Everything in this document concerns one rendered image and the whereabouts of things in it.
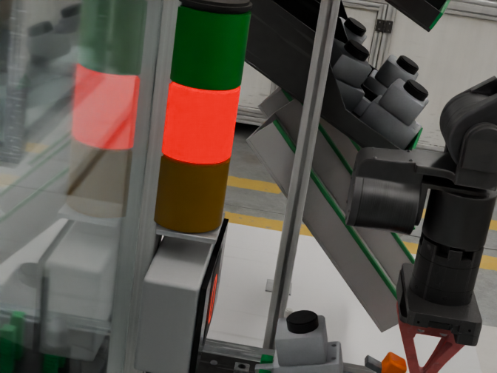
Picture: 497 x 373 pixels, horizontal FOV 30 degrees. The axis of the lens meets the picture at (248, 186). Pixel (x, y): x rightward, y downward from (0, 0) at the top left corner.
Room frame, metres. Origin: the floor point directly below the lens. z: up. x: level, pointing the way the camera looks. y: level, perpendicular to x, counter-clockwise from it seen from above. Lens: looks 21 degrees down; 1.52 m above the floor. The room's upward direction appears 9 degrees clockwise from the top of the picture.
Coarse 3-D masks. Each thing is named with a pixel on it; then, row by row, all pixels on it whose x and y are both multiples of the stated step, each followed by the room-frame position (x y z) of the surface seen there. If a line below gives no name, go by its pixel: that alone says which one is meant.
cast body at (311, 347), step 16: (288, 320) 0.77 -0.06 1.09; (304, 320) 0.77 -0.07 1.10; (320, 320) 0.79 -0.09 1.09; (288, 336) 0.76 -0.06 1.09; (304, 336) 0.76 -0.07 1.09; (320, 336) 0.76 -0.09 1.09; (288, 352) 0.76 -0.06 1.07; (304, 352) 0.76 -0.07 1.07; (320, 352) 0.76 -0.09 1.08; (336, 352) 0.78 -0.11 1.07; (256, 368) 0.78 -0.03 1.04; (272, 368) 0.78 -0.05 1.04; (288, 368) 0.76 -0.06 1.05; (304, 368) 0.76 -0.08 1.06; (320, 368) 0.76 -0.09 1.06; (336, 368) 0.76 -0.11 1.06
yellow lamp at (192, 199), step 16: (160, 160) 0.58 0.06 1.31; (176, 160) 0.57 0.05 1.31; (160, 176) 0.58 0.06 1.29; (176, 176) 0.57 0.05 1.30; (192, 176) 0.57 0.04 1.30; (208, 176) 0.57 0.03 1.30; (224, 176) 0.58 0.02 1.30; (160, 192) 0.58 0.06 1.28; (176, 192) 0.57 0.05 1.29; (192, 192) 0.57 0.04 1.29; (208, 192) 0.57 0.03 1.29; (224, 192) 0.59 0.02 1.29; (160, 208) 0.57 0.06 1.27; (176, 208) 0.57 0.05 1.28; (192, 208) 0.57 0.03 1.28; (208, 208) 0.57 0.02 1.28; (160, 224) 0.57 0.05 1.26; (176, 224) 0.57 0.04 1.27; (192, 224) 0.57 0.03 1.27; (208, 224) 0.58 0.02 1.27
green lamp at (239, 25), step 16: (192, 16) 0.57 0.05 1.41; (208, 16) 0.57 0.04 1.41; (224, 16) 0.57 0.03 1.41; (240, 16) 0.58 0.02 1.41; (176, 32) 0.58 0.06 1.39; (192, 32) 0.57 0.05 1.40; (208, 32) 0.57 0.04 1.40; (224, 32) 0.57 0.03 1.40; (240, 32) 0.58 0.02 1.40; (176, 48) 0.58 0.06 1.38; (192, 48) 0.57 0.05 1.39; (208, 48) 0.57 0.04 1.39; (224, 48) 0.57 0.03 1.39; (240, 48) 0.58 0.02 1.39; (176, 64) 0.58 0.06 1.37; (192, 64) 0.57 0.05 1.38; (208, 64) 0.57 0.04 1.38; (224, 64) 0.57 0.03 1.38; (240, 64) 0.58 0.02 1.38; (176, 80) 0.57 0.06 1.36; (192, 80) 0.57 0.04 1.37; (208, 80) 0.57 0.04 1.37; (224, 80) 0.57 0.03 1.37; (240, 80) 0.59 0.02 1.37
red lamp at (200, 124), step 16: (176, 96) 0.57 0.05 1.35; (192, 96) 0.57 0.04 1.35; (208, 96) 0.57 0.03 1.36; (224, 96) 0.57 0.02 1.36; (176, 112) 0.57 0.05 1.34; (192, 112) 0.57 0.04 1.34; (208, 112) 0.57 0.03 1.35; (224, 112) 0.58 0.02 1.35; (176, 128) 0.57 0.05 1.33; (192, 128) 0.57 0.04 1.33; (208, 128) 0.57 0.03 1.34; (224, 128) 0.58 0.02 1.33; (176, 144) 0.57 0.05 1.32; (192, 144) 0.57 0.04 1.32; (208, 144) 0.57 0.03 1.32; (224, 144) 0.58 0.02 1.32; (192, 160) 0.57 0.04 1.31; (208, 160) 0.57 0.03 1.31; (224, 160) 0.58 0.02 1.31
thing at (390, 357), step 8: (392, 352) 0.78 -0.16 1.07; (368, 360) 0.77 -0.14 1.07; (376, 360) 0.78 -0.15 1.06; (384, 360) 0.78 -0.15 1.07; (392, 360) 0.77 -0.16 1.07; (400, 360) 0.77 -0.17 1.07; (376, 368) 0.77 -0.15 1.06; (384, 368) 0.77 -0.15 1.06; (392, 368) 0.76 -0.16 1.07; (400, 368) 0.76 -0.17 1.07
